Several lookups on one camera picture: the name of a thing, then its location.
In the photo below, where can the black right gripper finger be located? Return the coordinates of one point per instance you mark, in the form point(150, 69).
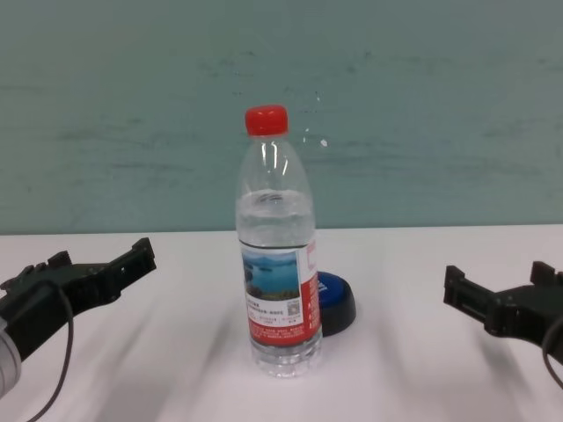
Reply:
point(547, 274)
point(466, 292)

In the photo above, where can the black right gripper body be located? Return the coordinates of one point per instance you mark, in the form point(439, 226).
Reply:
point(528, 312)

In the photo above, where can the blue push button black base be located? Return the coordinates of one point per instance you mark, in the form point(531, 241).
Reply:
point(336, 303)

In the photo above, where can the clear water bottle red cap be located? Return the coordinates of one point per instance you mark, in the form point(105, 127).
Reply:
point(275, 272)

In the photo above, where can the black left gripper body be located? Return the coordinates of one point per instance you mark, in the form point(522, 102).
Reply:
point(39, 303)

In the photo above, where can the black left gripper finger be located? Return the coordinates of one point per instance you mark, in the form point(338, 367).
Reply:
point(127, 272)
point(48, 266)

